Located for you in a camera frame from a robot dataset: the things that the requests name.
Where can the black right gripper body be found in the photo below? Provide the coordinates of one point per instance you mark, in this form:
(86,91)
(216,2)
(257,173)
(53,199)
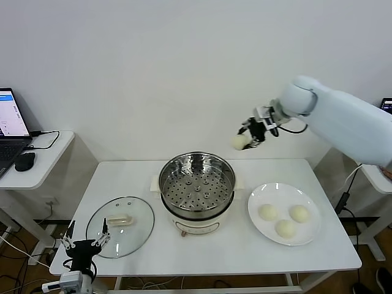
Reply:
(258,131)

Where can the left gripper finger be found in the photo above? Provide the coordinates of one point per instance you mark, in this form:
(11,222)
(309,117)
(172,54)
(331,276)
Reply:
(104,237)
(69,240)

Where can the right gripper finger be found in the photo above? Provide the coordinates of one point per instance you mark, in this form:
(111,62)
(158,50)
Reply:
(251,144)
(246,127)

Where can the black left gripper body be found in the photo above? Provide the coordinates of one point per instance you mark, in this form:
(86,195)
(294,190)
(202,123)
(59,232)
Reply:
(82,251)

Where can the white steamed baozi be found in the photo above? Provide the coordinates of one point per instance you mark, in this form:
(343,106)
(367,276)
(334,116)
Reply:
(299,213)
(239,142)
(285,228)
(268,212)

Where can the round glass lid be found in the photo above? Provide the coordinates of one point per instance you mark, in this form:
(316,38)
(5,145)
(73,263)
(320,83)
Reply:
(137,214)

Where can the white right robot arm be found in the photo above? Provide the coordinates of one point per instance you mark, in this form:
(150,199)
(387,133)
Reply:
(346,122)

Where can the stainless steel steamer basket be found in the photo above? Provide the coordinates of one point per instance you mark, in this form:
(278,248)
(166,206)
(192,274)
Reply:
(196,199)

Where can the steel steamer pot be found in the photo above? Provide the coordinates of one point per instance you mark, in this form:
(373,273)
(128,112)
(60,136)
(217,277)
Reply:
(199,225)

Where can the person hand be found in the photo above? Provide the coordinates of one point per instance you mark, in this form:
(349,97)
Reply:
(388,174)

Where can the white power strip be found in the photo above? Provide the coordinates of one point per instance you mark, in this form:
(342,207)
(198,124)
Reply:
(36,260)

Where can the white round plate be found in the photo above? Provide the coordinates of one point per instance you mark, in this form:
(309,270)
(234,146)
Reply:
(260,193)

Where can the white side table with mouse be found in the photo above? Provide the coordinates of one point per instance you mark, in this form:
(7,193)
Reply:
(46,165)

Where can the black computer mouse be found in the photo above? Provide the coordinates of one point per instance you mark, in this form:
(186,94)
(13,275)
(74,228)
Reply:
(25,161)

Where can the laptop with bright screen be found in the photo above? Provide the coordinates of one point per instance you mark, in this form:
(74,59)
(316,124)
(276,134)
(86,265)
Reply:
(12,147)

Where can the white side table with label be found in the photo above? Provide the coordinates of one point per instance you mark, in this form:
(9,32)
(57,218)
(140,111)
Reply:
(376,183)

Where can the laptop with dark screen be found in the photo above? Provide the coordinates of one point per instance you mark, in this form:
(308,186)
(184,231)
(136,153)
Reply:
(386,105)

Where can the black shoe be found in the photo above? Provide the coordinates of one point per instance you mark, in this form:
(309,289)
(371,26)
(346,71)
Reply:
(359,288)
(384,280)

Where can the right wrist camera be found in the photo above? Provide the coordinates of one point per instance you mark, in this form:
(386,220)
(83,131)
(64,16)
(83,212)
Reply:
(266,116)

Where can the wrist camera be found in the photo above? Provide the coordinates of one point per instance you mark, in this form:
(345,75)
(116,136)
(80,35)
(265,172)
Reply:
(266,116)
(70,280)

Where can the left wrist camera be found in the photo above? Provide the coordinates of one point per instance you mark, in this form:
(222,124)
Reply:
(70,280)

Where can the white wall socket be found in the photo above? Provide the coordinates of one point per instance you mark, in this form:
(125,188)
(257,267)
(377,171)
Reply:
(51,202)

